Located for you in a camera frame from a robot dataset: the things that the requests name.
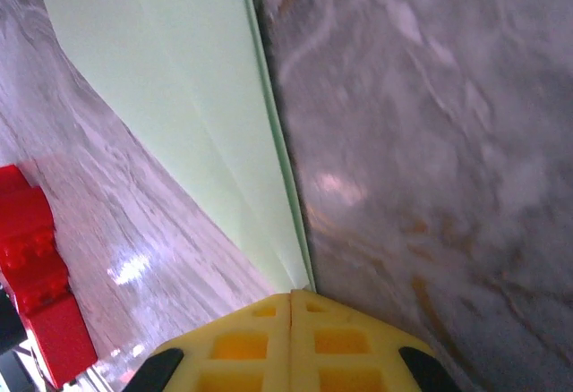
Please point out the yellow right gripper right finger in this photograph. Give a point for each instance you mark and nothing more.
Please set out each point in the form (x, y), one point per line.
(304, 347)

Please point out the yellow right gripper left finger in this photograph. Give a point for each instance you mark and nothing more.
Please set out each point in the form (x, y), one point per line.
(277, 347)

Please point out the light green paper sheet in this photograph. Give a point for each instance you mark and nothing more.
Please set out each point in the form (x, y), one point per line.
(179, 74)

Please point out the red toy brick block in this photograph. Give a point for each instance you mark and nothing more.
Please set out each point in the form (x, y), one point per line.
(40, 253)

